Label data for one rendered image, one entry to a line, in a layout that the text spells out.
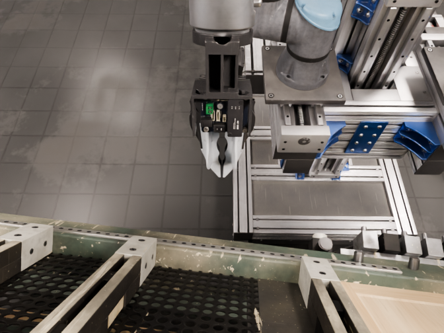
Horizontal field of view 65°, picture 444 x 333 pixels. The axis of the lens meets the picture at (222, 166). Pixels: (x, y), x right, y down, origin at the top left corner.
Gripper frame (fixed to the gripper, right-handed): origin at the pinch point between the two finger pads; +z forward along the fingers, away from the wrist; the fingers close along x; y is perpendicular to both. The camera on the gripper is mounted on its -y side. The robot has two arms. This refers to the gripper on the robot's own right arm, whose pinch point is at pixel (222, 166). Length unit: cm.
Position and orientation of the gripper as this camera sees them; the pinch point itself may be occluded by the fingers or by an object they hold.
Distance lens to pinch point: 53.0
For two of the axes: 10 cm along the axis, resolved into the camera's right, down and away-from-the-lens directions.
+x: 10.0, 0.1, -0.1
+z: -0.1, 8.5, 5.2
